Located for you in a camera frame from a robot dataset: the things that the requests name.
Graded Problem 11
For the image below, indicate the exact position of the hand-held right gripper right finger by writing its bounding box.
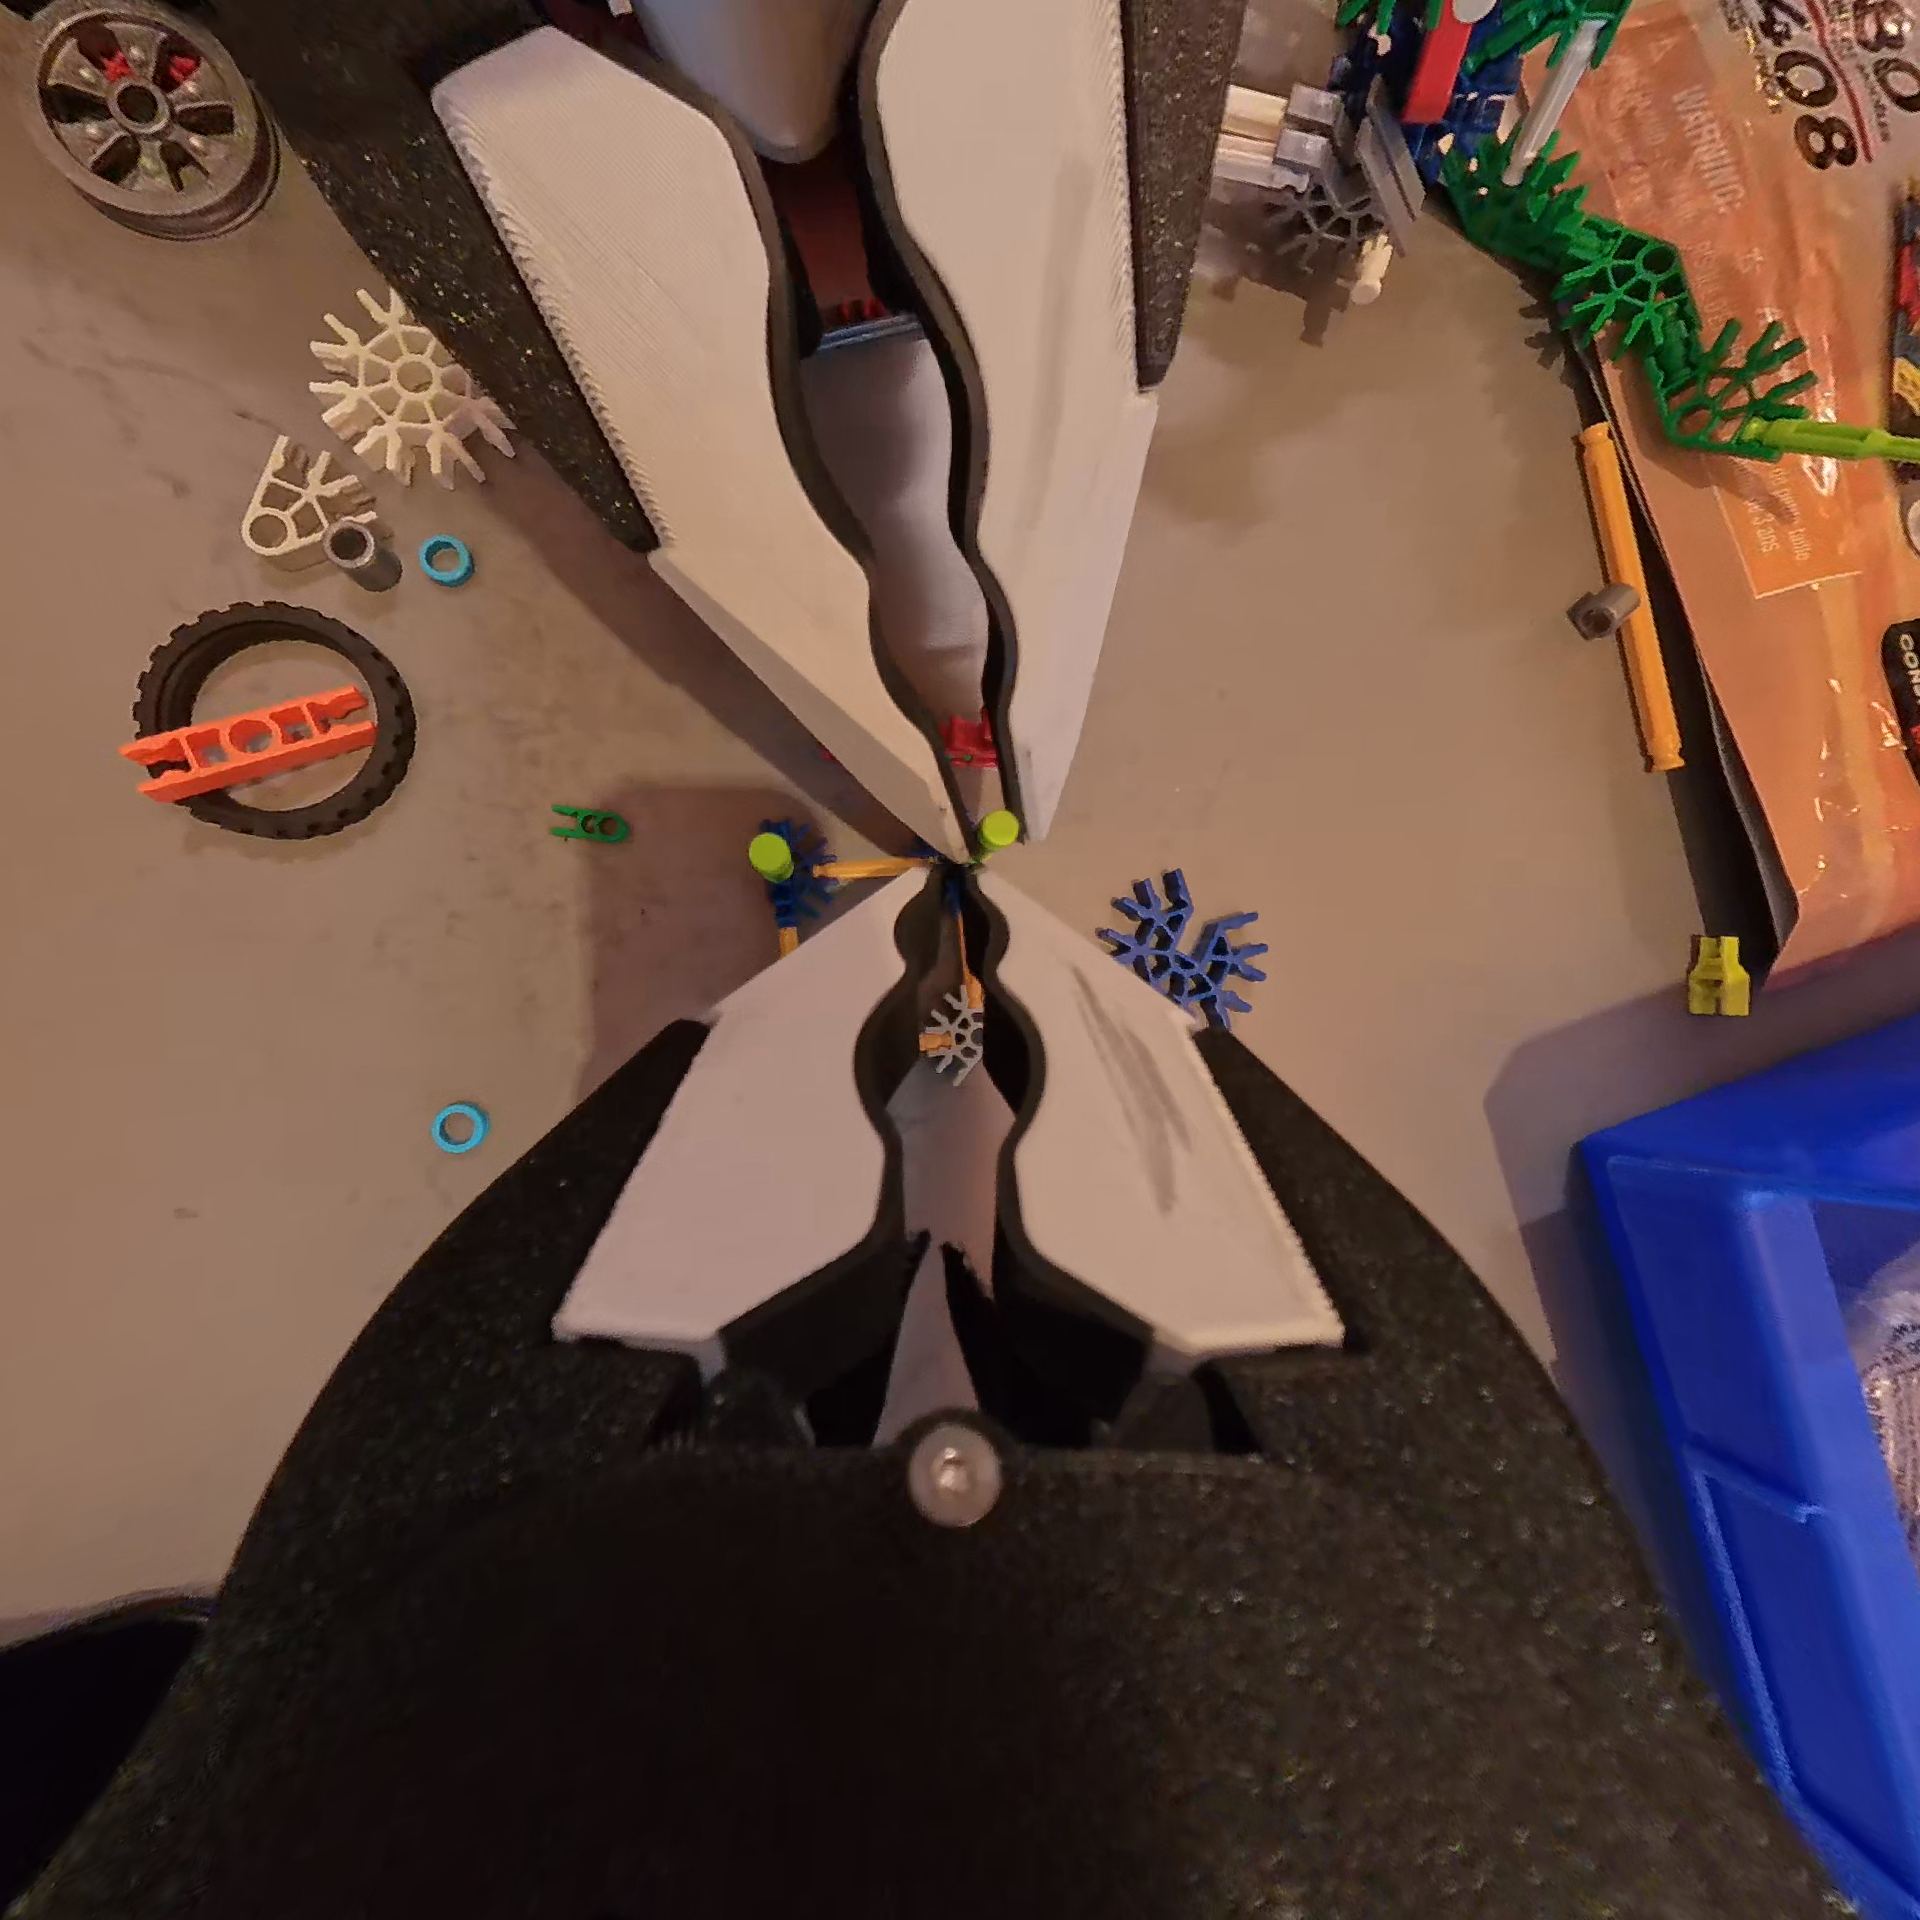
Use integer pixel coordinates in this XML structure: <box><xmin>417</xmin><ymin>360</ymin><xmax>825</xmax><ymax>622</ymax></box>
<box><xmin>968</xmin><ymin>869</ymin><xmax>1347</xmax><ymax>1363</ymax></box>

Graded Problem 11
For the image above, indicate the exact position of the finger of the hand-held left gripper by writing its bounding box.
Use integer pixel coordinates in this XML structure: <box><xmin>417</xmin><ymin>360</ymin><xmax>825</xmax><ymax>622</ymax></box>
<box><xmin>860</xmin><ymin>0</ymin><xmax>1161</xmax><ymax>839</ymax></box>
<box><xmin>431</xmin><ymin>26</ymin><xmax>967</xmax><ymax>859</ymax></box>

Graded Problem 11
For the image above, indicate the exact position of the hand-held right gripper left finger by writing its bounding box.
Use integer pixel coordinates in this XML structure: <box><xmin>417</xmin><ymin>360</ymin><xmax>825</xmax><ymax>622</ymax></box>
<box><xmin>551</xmin><ymin>866</ymin><xmax>944</xmax><ymax>1344</ymax></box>

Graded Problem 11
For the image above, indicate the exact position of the square rod and connector frame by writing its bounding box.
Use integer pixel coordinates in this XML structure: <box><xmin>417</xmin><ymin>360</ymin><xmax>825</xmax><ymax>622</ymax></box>
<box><xmin>747</xmin><ymin>809</ymin><xmax>1032</xmax><ymax>1087</ymax></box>

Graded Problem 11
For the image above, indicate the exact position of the blue snowflake connector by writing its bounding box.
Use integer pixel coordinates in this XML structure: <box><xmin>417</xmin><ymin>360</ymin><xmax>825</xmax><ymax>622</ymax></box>
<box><xmin>1097</xmin><ymin>869</ymin><xmax>1272</xmax><ymax>1033</ymax></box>

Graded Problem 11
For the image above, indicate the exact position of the grey toy wheel hub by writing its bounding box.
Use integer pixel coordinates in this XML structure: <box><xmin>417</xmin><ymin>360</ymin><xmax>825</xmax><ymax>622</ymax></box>
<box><xmin>21</xmin><ymin>0</ymin><xmax>282</xmax><ymax>243</ymax></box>

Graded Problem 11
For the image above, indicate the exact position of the white snowflake connector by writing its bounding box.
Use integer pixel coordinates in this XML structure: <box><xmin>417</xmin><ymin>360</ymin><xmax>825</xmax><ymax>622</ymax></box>
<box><xmin>308</xmin><ymin>287</ymin><xmax>518</xmax><ymax>490</ymax></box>

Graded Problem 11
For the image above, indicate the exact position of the multicolour toy assembly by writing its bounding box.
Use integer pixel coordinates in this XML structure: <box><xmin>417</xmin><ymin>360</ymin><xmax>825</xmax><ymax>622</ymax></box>
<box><xmin>1204</xmin><ymin>0</ymin><xmax>1505</xmax><ymax>312</ymax></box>

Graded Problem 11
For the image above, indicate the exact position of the small white toy connector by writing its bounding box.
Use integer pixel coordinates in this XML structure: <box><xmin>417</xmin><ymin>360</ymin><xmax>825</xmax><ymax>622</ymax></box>
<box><xmin>238</xmin><ymin>433</ymin><xmax>377</xmax><ymax>564</ymax></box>

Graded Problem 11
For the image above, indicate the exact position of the black toy tire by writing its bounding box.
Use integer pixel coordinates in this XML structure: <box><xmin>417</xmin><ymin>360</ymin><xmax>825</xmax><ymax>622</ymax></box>
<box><xmin>134</xmin><ymin>599</ymin><xmax>421</xmax><ymax>839</ymax></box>

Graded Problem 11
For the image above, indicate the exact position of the blue plastic bin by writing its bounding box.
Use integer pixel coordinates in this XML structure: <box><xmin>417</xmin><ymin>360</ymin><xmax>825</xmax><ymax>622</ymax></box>
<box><xmin>1575</xmin><ymin>1009</ymin><xmax>1920</xmax><ymax>1920</ymax></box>

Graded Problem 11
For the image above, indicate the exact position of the orange toy connector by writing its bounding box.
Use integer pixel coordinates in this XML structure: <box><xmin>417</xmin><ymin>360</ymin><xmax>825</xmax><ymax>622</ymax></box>
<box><xmin>118</xmin><ymin>686</ymin><xmax>377</xmax><ymax>806</ymax></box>

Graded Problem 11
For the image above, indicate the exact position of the yellow toy rod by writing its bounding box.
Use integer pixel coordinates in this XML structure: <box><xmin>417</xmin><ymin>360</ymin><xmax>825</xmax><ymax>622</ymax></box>
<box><xmin>1575</xmin><ymin>419</ymin><xmax>1685</xmax><ymax>777</ymax></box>

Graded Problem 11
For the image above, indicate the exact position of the orange toy packaging bag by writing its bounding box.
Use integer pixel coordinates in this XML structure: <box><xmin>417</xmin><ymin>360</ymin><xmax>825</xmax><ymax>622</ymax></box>
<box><xmin>1511</xmin><ymin>0</ymin><xmax>1920</xmax><ymax>982</ymax></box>

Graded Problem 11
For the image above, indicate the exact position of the clear plastic bag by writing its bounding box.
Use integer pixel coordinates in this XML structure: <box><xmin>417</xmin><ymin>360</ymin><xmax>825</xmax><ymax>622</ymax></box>
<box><xmin>1838</xmin><ymin>1266</ymin><xmax>1920</xmax><ymax>1582</ymax></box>

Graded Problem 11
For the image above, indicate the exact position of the green connector chain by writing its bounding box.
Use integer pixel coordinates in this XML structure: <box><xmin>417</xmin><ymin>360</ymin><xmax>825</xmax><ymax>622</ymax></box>
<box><xmin>1332</xmin><ymin>0</ymin><xmax>1920</xmax><ymax>470</ymax></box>

